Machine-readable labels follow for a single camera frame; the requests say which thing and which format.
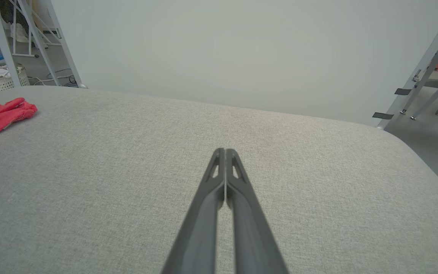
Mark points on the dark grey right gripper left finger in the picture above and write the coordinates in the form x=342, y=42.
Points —
x=200, y=228

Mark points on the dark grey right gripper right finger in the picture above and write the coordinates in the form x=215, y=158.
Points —
x=251, y=236

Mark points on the grey fabric sofa cushion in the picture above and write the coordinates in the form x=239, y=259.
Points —
x=89, y=171

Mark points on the pale partition panel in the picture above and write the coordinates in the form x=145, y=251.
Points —
x=242, y=49

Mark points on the pale metal frame leg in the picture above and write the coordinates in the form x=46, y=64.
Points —
x=4, y=49

